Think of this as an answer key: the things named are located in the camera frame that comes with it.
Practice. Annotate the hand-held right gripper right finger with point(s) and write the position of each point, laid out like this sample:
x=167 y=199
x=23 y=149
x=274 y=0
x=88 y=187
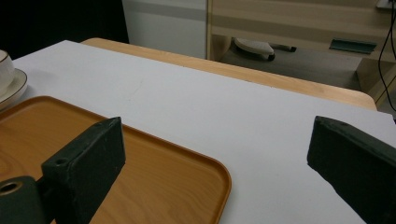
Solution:
x=358 y=168

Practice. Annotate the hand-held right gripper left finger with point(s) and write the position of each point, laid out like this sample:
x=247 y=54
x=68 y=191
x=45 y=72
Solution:
x=93 y=155

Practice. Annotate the orange wooden tray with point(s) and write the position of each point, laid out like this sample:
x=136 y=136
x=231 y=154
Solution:
x=162 y=183

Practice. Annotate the white saucer with gold rim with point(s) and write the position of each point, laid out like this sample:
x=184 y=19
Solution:
x=17 y=88

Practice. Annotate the white cup with gold rim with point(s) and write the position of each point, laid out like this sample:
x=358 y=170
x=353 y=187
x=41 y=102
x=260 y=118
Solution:
x=4 y=74

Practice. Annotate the dark green flat box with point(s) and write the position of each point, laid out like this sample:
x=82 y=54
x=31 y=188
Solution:
x=352 y=46

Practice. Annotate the black curtain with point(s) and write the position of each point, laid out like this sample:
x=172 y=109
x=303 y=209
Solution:
x=59 y=21

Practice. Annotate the light wooden shelf unit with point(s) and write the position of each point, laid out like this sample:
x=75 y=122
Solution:
x=299 y=18

